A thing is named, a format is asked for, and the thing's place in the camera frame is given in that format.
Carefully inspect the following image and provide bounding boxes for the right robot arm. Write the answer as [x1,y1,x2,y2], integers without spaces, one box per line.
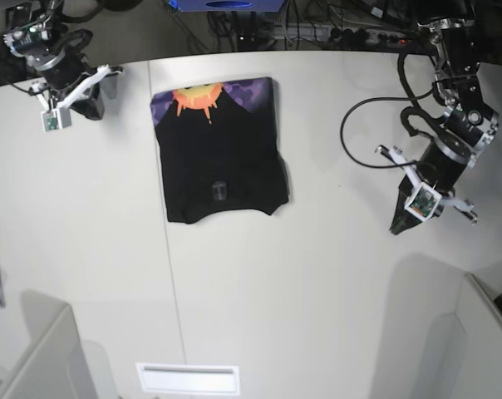
[2,1,123,131]

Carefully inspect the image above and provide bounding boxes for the black T-shirt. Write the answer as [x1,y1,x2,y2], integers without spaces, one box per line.
[150,77,289,224]

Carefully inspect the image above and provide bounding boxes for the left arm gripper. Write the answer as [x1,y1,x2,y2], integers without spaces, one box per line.
[390,139,466,235]

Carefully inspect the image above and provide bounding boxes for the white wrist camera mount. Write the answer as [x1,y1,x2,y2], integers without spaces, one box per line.
[29,65,124,132]
[375,145,478,225]

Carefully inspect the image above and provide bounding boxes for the white power strip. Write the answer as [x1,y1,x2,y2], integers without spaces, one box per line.
[271,22,418,47]

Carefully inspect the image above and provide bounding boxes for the blue box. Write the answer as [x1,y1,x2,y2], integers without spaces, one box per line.
[168,0,284,12]

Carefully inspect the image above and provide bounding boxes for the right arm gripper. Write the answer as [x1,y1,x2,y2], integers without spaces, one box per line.
[30,47,126,121]

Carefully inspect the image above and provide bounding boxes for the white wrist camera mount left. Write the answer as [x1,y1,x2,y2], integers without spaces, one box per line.
[375,145,478,225]

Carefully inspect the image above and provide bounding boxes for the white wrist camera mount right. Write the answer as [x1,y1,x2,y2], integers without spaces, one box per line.
[29,65,124,132]

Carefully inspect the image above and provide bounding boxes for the white table side panel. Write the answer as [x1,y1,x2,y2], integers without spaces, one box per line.
[0,290,119,398]

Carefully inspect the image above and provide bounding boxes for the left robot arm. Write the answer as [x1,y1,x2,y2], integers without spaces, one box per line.
[376,1,499,235]

